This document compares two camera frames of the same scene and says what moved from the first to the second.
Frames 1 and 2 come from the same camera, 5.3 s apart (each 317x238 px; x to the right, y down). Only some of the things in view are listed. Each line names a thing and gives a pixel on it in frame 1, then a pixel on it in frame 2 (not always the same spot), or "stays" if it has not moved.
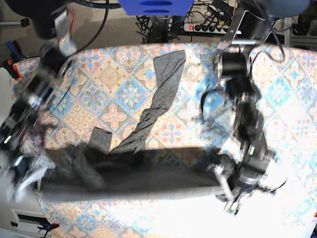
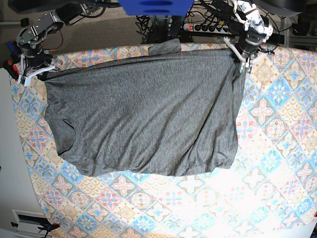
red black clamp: [12, 69] stays
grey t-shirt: [92, 170] -> [169, 111]
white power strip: [215, 29] stays
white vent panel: [27, 222] stays
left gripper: [17, 172] -> [34, 62]
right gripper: [230, 173] -> [247, 48]
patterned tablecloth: [114, 89] stays
